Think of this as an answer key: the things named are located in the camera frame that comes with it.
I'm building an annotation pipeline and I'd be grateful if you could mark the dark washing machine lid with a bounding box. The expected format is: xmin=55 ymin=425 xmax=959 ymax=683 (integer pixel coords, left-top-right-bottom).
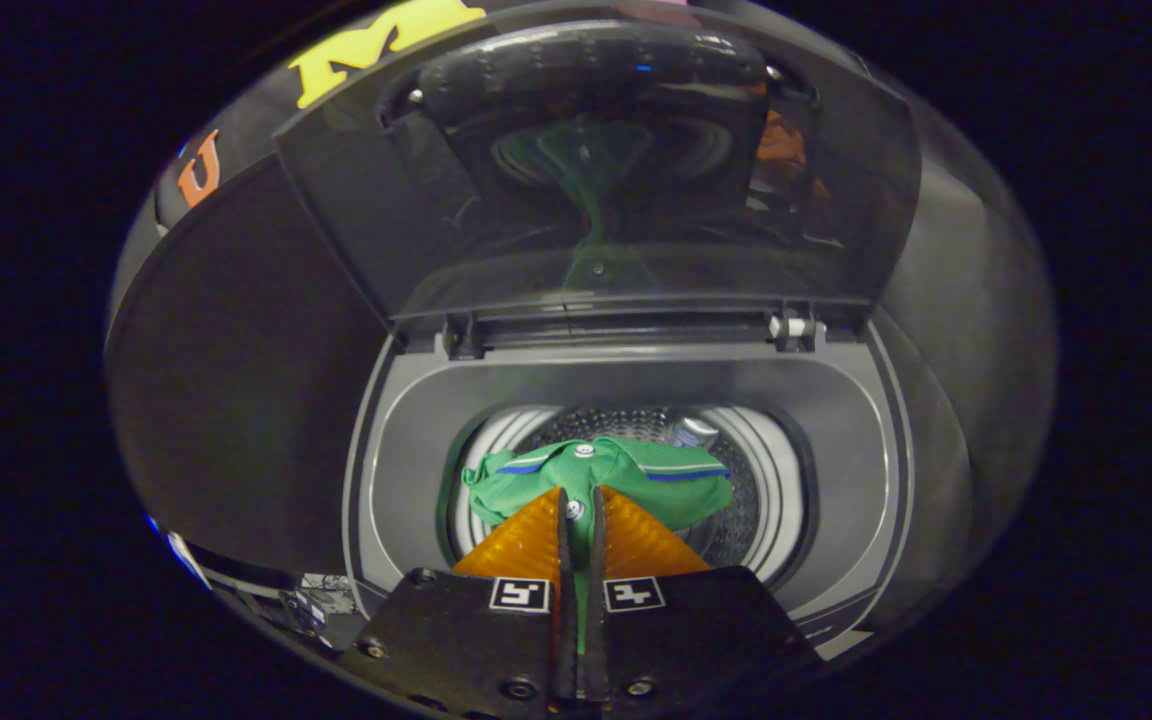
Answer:
xmin=274 ymin=18 xmax=923 ymax=337

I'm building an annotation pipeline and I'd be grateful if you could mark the dark grey washing machine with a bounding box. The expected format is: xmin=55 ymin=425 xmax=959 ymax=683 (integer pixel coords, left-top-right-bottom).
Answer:
xmin=341 ymin=318 xmax=977 ymax=663

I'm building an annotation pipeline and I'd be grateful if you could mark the blue and white object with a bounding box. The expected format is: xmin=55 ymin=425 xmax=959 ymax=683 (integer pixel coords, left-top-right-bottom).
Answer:
xmin=146 ymin=515 xmax=213 ymax=592

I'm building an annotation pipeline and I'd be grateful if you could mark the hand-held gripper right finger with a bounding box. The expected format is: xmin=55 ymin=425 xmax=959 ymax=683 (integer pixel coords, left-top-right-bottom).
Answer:
xmin=586 ymin=485 xmax=822 ymax=706

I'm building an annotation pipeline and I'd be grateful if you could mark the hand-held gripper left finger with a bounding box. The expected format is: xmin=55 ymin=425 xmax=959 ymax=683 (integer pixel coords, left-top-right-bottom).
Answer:
xmin=341 ymin=487 xmax=577 ymax=720

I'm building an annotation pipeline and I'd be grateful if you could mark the green polo shirt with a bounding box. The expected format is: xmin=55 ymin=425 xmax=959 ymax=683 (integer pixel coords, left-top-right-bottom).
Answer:
xmin=463 ymin=436 xmax=735 ymax=656

